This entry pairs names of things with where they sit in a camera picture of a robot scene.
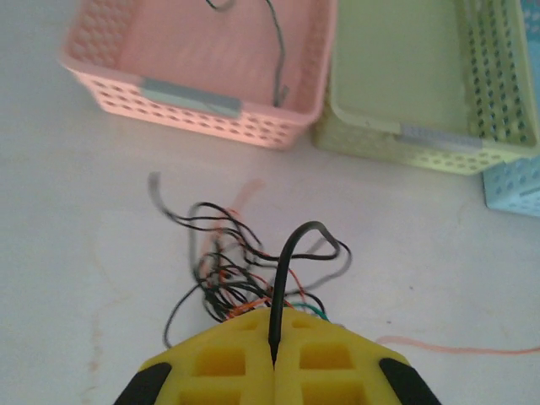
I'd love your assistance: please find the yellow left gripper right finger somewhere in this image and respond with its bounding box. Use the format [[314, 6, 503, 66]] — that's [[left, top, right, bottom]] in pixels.
[[273, 307, 442, 405]]

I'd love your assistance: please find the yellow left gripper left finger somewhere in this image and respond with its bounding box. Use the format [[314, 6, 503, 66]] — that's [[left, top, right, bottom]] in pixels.
[[112, 310, 275, 405]]

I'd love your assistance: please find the green wire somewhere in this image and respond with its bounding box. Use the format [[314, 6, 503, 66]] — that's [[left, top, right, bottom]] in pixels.
[[294, 302, 331, 324]]

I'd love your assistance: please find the thin orange wire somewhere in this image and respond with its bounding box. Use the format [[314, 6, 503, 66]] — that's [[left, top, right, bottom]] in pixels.
[[197, 179, 305, 317], [375, 335, 540, 356]]

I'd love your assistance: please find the dark teal wire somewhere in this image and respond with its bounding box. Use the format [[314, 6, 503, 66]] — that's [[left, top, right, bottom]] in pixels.
[[206, 0, 290, 106]]

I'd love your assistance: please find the blue perforated plastic basket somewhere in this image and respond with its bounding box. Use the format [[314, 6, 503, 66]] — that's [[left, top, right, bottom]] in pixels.
[[483, 0, 540, 219]]

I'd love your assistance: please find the green perforated plastic basket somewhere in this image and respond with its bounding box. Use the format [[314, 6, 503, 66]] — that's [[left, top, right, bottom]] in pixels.
[[311, 0, 540, 176]]

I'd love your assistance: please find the pink perforated plastic basket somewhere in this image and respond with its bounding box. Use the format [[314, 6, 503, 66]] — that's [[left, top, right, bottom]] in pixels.
[[58, 0, 338, 151]]

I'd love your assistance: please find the thin black wire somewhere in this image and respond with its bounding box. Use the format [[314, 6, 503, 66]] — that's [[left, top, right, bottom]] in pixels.
[[147, 171, 326, 349]]

